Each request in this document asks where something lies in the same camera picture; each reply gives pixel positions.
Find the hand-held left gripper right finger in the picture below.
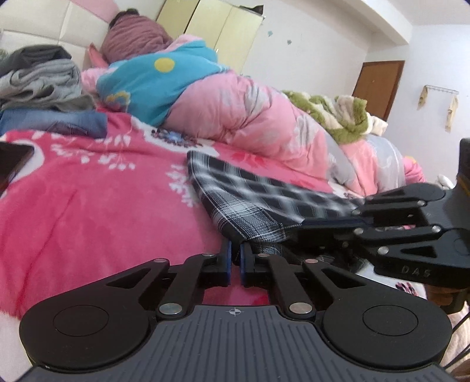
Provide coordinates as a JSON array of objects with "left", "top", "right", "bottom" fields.
[{"left": 239, "top": 242, "right": 362, "bottom": 320}]

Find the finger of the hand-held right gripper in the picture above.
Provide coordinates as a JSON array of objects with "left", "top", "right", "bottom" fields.
[
  {"left": 299, "top": 225, "right": 456, "bottom": 272},
  {"left": 303, "top": 185, "right": 456, "bottom": 230}
]

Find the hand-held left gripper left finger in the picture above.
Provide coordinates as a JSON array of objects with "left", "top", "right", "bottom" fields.
[{"left": 106, "top": 240, "right": 233, "bottom": 320}]

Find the black white plaid shirt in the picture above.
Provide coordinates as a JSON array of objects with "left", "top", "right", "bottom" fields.
[{"left": 187, "top": 150, "right": 370, "bottom": 274}]

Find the green cream fleece garment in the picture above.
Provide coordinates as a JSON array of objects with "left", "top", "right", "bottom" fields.
[{"left": 283, "top": 90, "right": 388, "bottom": 144}]

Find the pink grey floral duvet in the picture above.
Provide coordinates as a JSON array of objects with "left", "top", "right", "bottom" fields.
[{"left": 162, "top": 70, "right": 427, "bottom": 195}]

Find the pink floral fleece blanket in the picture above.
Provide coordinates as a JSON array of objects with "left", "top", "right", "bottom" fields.
[{"left": 0, "top": 110, "right": 428, "bottom": 320}]

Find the brown wooden door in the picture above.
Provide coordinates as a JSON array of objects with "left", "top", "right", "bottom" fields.
[{"left": 352, "top": 61, "right": 405, "bottom": 122}]

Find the cream wardrobe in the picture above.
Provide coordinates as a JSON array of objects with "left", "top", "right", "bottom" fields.
[{"left": 156, "top": 0, "right": 265, "bottom": 76}]

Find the black smartphone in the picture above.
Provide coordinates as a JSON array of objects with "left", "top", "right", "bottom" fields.
[{"left": 0, "top": 143, "right": 35, "bottom": 192}]

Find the pink pillow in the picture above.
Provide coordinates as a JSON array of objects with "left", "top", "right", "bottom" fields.
[{"left": 87, "top": 43, "right": 110, "bottom": 68}]

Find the purple striped pillow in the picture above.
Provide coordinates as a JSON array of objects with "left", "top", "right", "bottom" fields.
[{"left": 101, "top": 9, "right": 173, "bottom": 63}]

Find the dark grey garment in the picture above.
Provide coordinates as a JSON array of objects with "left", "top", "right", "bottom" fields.
[{"left": 5, "top": 45, "right": 72, "bottom": 74}]

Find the white padded headboard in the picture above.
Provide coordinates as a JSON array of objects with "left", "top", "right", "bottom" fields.
[{"left": 0, "top": 0, "right": 127, "bottom": 70}]

